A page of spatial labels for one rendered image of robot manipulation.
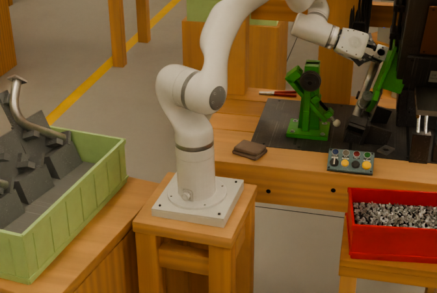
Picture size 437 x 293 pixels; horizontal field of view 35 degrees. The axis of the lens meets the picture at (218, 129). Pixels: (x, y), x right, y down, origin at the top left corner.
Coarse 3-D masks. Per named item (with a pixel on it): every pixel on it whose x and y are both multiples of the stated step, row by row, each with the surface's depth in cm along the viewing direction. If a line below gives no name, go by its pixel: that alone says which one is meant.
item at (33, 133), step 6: (24, 132) 234; (30, 132) 233; (36, 132) 233; (24, 138) 234; (30, 138) 234; (48, 138) 242; (54, 138) 240; (48, 144) 241; (54, 144) 240; (60, 144) 241
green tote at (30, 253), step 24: (96, 144) 244; (120, 144) 237; (96, 168) 223; (120, 168) 240; (72, 192) 211; (96, 192) 226; (48, 216) 200; (72, 216) 214; (0, 240) 193; (24, 240) 190; (48, 240) 202; (0, 264) 197; (24, 264) 194; (48, 264) 205
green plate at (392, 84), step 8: (392, 48) 234; (392, 56) 232; (384, 64) 240; (392, 64) 235; (384, 72) 235; (392, 72) 236; (376, 80) 249; (384, 80) 238; (392, 80) 237; (400, 80) 236; (376, 88) 241; (384, 88) 239; (392, 88) 238; (400, 88) 238
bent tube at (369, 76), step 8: (384, 48) 243; (376, 56) 243; (384, 56) 242; (376, 64) 250; (368, 72) 254; (376, 72) 253; (368, 80) 254; (368, 88) 253; (360, 96) 252; (360, 112) 249
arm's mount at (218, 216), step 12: (228, 180) 229; (240, 180) 229; (228, 192) 223; (240, 192) 227; (156, 204) 218; (168, 204) 218; (228, 204) 217; (156, 216) 217; (168, 216) 215; (180, 216) 214; (192, 216) 212; (204, 216) 211; (216, 216) 211; (228, 216) 215
